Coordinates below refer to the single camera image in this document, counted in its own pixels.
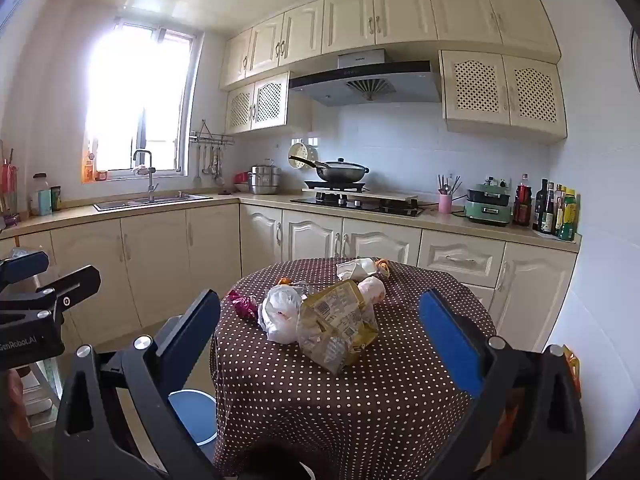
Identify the wok with glass lid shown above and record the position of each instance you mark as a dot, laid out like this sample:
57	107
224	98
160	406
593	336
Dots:
342	172

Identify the pink utensil holder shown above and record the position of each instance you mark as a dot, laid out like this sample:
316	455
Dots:
446	204

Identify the brown polka-dot tablecloth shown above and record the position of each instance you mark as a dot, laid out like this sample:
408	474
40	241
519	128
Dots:
350	410

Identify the beige countertop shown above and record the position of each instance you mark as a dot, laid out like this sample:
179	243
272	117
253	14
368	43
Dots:
270	199

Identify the kitchen window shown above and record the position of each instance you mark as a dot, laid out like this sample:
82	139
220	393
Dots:
135	100

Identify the black range hood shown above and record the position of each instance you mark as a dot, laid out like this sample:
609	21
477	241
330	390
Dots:
365	80

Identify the green bottle with yellow cap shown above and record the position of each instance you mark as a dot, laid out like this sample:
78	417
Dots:
569	220

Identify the clear plastic jar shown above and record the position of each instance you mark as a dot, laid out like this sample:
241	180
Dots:
41	195

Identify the red-capped dark sauce bottle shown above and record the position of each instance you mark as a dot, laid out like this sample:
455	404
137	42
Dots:
522	205

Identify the orange yellow packet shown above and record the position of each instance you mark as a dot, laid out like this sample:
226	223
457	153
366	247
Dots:
572	365

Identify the orange wrapper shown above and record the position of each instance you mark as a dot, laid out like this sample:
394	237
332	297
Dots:
382	266

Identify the green electric cooker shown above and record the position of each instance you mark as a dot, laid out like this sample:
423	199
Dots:
487	210

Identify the white perforated colander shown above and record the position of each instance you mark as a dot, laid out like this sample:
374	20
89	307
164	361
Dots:
299	152

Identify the hanging metal spatula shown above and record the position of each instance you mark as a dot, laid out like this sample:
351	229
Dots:
197	170

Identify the black gas stove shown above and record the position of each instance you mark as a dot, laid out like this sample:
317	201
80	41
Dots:
360	205

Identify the bundle of chopsticks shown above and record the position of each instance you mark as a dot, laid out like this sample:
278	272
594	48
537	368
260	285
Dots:
447	185

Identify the metal utensil rack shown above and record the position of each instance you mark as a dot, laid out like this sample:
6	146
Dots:
212	137

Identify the white wall socket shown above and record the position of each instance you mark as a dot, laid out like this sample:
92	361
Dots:
313	141

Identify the pinkish white bag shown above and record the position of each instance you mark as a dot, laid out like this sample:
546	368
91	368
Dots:
372	290

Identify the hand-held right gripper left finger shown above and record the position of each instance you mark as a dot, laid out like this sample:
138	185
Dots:
192	335

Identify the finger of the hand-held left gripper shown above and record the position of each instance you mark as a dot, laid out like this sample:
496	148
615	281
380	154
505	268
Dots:
75	285
25	266

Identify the metal faucet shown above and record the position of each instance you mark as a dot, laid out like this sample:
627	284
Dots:
150	180

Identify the cream upper cabinets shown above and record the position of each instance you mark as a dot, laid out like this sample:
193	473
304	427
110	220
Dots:
400	15

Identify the cream lower cabinets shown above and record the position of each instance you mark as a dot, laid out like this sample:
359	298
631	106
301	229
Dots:
150	260

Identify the cream cabinets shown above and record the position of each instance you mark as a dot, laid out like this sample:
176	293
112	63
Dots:
400	15
150	260

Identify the dark glass bottle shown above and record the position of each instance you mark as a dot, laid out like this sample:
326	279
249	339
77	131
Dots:
540	205
549	215

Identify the steel steamer pot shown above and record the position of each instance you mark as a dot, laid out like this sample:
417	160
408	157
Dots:
264	180

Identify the steel sink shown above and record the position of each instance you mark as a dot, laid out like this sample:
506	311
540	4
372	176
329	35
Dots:
150	201

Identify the red purple wrapper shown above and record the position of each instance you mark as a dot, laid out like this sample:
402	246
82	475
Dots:
245	306

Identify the white crumpled bag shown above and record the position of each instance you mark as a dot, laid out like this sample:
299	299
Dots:
352	270

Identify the blue plastic bucket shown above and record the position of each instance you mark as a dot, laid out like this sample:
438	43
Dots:
192	415

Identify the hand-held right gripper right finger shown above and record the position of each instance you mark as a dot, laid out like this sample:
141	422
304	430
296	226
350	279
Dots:
450	345

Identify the white plastic bag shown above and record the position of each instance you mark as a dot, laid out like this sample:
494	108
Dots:
280	315

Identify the white green side cabinet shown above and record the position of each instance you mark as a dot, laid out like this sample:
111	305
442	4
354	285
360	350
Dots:
49	380

